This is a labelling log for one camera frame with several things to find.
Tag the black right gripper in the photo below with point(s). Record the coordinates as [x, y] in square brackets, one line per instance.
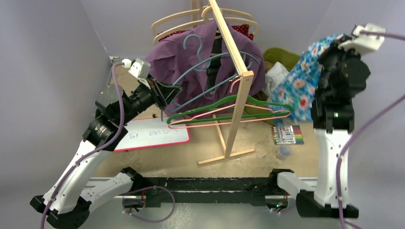
[335, 53]

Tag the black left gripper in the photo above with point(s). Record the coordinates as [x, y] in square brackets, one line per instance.
[164, 94]

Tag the blue floral garment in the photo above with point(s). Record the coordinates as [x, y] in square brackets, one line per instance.
[297, 89]

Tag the white garment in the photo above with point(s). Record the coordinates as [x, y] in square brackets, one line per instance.
[273, 77]

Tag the green plastic hanger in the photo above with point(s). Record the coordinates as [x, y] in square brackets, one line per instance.
[221, 102]

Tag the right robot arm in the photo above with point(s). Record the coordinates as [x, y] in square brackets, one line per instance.
[320, 88]

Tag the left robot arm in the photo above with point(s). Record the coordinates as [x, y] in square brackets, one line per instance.
[68, 204]

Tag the grey-blue plastic hanger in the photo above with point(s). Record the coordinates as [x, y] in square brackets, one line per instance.
[200, 67]

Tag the front wooden hanger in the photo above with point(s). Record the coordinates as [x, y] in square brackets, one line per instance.
[188, 25]

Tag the wooden hanger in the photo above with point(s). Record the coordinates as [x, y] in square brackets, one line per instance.
[196, 12]
[188, 25]

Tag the rear wooden hanger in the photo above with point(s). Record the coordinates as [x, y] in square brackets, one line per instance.
[196, 12]

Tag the red-edged whiteboard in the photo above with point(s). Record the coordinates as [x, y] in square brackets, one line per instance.
[151, 132]

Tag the green plastic basket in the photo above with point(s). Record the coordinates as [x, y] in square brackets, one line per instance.
[285, 57]

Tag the purple garment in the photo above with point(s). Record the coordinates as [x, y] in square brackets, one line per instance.
[169, 61]

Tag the wooden clothes rack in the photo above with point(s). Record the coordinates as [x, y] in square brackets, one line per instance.
[245, 78]

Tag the marker pen box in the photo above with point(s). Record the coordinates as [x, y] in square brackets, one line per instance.
[287, 135]

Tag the red polka dot garment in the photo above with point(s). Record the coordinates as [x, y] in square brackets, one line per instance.
[243, 29]

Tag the small clear plastic cup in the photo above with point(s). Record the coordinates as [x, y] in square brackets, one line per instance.
[283, 152]

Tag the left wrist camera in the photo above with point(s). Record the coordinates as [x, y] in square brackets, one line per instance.
[139, 69]

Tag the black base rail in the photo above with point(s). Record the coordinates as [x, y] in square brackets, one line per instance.
[255, 191]

